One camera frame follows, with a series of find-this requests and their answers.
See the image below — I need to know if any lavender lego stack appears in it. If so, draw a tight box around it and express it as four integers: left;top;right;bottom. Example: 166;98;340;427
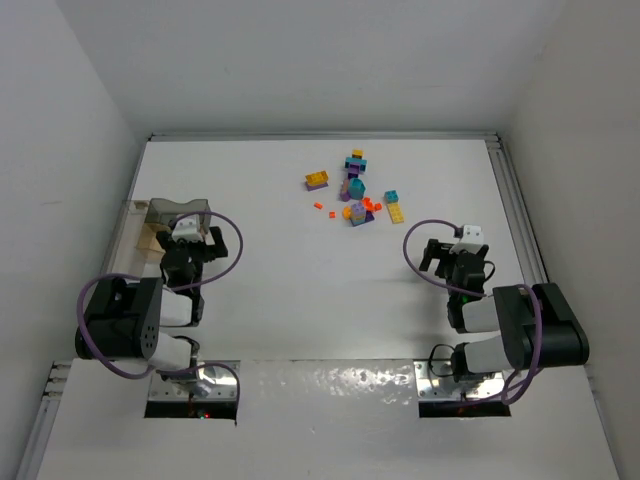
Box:
349;202;374;227

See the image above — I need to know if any dark purple lego plate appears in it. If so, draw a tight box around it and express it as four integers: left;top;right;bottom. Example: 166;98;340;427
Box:
305;182;328;191

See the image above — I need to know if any yellow lego brick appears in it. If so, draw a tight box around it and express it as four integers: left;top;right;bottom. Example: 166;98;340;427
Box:
305;170;329;187

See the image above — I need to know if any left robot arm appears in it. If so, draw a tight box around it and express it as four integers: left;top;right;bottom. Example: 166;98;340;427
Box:
75;217;228;379

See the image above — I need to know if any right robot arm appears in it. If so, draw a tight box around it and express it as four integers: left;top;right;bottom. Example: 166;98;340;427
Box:
419;239;590;381

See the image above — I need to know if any grey smoked container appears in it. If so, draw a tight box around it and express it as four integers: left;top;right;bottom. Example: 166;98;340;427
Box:
144;198;210;227

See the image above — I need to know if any clear container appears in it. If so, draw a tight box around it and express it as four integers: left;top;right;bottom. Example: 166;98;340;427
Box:
102;200;149;276

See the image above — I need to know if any yellow flat lego plate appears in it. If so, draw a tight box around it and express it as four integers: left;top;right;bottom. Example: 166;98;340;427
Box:
387;202;405;224

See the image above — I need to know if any small teal lego brick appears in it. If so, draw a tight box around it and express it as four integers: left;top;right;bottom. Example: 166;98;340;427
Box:
384;190;399;204

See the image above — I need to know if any teal lego block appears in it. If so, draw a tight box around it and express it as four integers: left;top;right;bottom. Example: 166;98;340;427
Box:
340;177;366;202

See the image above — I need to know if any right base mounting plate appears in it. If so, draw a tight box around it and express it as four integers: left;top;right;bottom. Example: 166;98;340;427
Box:
414;358;505;402

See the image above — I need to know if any base mounting plate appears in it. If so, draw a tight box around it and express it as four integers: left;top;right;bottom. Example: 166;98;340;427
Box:
414;358;505;402
148;361;240;402

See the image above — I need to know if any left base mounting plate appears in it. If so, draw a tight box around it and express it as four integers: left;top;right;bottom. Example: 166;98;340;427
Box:
148;361;240;402

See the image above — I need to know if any yellow teal purple lego stack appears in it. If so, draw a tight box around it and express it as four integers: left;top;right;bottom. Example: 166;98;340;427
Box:
344;149;367;179

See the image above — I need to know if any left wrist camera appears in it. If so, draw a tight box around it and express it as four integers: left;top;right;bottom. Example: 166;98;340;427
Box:
171;215;202;243

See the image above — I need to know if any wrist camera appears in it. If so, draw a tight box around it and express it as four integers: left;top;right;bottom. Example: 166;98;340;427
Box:
171;215;202;243
450;225;485;254

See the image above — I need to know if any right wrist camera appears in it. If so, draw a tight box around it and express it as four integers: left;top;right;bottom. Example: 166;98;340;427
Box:
450;225;485;254

